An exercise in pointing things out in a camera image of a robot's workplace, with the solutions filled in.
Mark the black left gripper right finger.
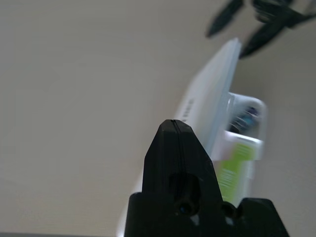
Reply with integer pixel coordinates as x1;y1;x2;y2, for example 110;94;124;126
173;119;223;206

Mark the green highlighter pen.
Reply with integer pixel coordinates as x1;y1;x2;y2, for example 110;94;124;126
218;142;257;203

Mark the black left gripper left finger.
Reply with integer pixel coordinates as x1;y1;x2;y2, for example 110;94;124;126
142;119;185;196

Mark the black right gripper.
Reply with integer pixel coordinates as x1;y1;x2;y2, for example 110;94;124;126
206;0;316;59

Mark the white plastic pencil case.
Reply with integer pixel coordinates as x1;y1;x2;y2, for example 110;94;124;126
116;37;270;234

